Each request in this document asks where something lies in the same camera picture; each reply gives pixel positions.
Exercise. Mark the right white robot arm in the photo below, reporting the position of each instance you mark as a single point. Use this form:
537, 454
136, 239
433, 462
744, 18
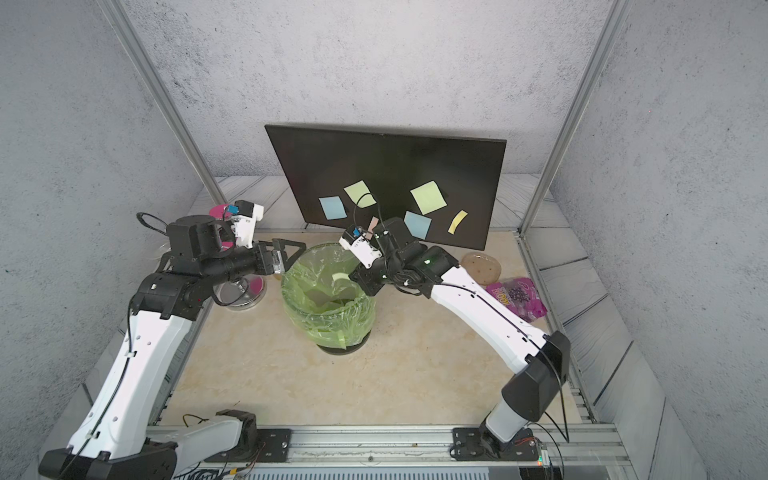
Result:
539, 361

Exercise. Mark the left aluminium frame post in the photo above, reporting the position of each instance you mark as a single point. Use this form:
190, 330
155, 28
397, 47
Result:
128, 37

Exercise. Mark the purple snack packet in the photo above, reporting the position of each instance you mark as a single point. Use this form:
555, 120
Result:
520, 296

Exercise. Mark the aluminium frame post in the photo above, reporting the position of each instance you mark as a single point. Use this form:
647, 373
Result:
128, 37
611, 29

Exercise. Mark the blue sticky note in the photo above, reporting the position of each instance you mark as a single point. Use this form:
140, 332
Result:
333, 208
418, 225

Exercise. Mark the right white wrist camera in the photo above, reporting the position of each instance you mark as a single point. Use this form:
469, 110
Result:
354, 240

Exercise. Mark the green sticky note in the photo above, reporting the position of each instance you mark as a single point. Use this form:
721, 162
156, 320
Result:
428, 198
360, 194

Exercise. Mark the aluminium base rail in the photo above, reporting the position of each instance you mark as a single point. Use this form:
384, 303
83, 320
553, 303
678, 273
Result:
592, 451

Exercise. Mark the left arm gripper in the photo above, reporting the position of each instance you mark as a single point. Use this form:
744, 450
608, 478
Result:
263, 266

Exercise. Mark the right aluminium frame post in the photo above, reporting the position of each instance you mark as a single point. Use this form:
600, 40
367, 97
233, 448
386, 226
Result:
611, 29

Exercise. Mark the brown glass dish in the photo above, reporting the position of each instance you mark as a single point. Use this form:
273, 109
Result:
482, 268

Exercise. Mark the mesh bin green bag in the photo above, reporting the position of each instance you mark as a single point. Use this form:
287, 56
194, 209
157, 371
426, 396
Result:
321, 300

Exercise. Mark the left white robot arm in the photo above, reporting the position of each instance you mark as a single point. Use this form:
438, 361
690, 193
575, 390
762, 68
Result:
112, 441

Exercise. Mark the pink chrome desk lamp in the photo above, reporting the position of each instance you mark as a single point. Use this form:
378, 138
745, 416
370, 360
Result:
245, 292

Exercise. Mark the pink sticky note strip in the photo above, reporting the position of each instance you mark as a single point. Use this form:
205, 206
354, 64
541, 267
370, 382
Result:
373, 223

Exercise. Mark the yellow sticky note strip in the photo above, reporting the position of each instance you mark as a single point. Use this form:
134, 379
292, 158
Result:
456, 221

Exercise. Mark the black computer monitor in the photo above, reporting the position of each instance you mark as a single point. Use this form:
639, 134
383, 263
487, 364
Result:
322, 161

